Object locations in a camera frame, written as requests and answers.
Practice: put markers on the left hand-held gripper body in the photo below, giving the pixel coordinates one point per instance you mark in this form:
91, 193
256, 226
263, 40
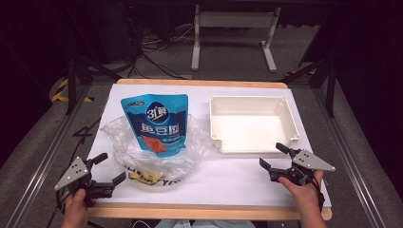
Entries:
74, 172

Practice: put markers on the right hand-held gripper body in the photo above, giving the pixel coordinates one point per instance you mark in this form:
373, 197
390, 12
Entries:
310, 161

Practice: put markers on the clear plastic bag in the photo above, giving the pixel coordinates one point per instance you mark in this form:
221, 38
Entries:
126, 152

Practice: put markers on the white plastic box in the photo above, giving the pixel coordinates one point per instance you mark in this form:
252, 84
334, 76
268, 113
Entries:
250, 129

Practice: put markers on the blue snack pouch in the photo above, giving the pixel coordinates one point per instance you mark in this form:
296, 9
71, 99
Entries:
158, 126

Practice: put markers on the person's left hand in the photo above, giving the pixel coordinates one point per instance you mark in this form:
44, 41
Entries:
76, 205

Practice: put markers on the person's right hand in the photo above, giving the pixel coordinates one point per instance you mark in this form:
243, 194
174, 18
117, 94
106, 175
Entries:
305, 196

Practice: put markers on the white table sheet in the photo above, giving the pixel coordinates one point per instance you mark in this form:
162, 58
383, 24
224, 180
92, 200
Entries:
221, 177

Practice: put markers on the black metal stand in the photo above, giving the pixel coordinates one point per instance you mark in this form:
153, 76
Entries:
331, 91
71, 85

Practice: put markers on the yellow black hazard tape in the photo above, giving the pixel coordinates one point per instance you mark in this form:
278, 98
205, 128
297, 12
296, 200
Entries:
60, 95

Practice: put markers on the aluminium floor rail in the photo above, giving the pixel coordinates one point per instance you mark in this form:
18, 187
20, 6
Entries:
348, 158
47, 155

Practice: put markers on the white metal desk frame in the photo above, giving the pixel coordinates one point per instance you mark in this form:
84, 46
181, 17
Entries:
234, 19

